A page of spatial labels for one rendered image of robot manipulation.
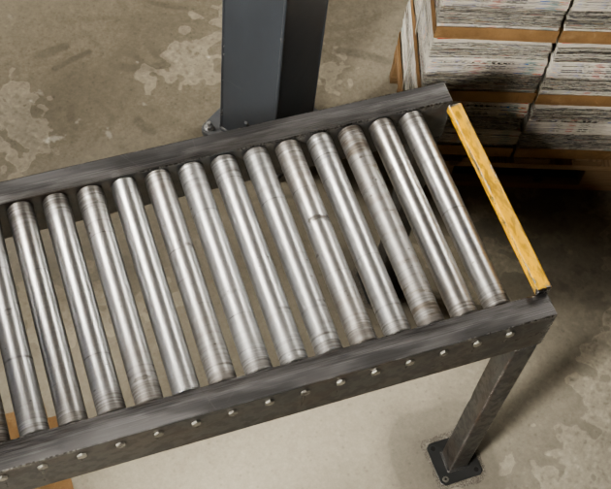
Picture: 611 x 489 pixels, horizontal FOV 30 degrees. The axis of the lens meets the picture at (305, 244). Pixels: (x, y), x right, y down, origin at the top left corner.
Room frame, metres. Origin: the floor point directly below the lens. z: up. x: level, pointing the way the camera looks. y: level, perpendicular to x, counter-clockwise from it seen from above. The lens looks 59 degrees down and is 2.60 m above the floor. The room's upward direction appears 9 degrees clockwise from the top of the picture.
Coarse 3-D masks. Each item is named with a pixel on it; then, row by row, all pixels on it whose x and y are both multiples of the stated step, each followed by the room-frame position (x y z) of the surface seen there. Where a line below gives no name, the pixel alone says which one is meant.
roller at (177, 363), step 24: (120, 192) 1.12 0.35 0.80; (120, 216) 1.08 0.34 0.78; (144, 216) 1.08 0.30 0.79; (144, 240) 1.03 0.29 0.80; (144, 264) 0.98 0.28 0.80; (144, 288) 0.94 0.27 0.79; (168, 288) 0.94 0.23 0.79; (168, 312) 0.89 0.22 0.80; (168, 336) 0.85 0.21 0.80; (168, 360) 0.80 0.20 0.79; (192, 384) 0.76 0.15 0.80
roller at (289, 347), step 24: (216, 168) 1.21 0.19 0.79; (240, 192) 1.16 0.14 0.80; (240, 216) 1.11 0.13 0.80; (240, 240) 1.07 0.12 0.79; (264, 240) 1.07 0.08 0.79; (264, 264) 1.02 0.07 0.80; (264, 288) 0.97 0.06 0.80; (264, 312) 0.93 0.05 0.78; (288, 312) 0.93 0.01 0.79; (288, 336) 0.88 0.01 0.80; (288, 360) 0.84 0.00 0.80
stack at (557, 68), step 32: (416, 0) 2.02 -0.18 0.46; (448, 0) 1.78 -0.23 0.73; (480, 0) 1.79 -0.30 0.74; (512, 0) 1.80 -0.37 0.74; (544, 0) 1.81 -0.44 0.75; (576, 0) 1.83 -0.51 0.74; (608, 0) 1.84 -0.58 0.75; (416, 32) 1.97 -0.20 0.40; (448, 64) 1.78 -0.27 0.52; (480, 64) 1.80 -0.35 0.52; (512, 64) 1.81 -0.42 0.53; (544, 64) 1.82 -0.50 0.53; (576, 64) 1.83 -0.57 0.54; (608, 64) 1.84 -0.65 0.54; (448, 128) 1.80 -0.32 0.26; (480, 128) 1.81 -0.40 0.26; (512, 128) 1.83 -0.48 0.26; (544, 128) 1.83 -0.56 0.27; (576, 128) 1.84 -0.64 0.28; (608, 128) 1.86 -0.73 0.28; (448, 160) 1.80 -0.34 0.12; (512, 160) 1.83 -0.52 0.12; (544, 160) 1.84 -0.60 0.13; (576, 160) 1.85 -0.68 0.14; (608, 160) 1.88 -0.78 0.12
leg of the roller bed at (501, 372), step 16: (512, 352) 0.98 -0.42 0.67; (528, 352) 0.99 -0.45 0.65; (496, 368) 1.00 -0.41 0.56; (512, 368) 0.99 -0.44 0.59; (480, 384) 1.01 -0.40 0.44; (496, 384) 0.98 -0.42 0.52; (512, 384) 1.00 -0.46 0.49; (480, 400) 1.00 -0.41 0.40; (496, 400) 0.99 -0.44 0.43; (464, 416) 1.01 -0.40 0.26; (480, 416) 0.98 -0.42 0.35; (464, 432) 0.99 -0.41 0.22; (480, 432) 0.99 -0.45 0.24; (448, 448) 1.01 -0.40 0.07; (464, 448) 0.98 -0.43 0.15; (448, 464) 0.99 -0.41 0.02; (464, 464) 0.99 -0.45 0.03
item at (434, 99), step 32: (384, 96) 1.44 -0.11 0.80; (416, 96) 1.45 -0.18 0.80; (448, 96) 1.46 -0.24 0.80; (256, 128) 1.31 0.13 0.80; (288, 128) 1.32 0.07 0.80; (320, 128) 1.33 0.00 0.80; (96, 160) 1.18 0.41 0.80; (128, 160) 1.19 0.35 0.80; (160, 160) 1.20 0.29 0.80; (192, 160) 1.22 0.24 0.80; (0, 192) 1.08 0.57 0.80; (32, 192) 1.09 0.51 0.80; (64, 192) 1.11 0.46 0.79
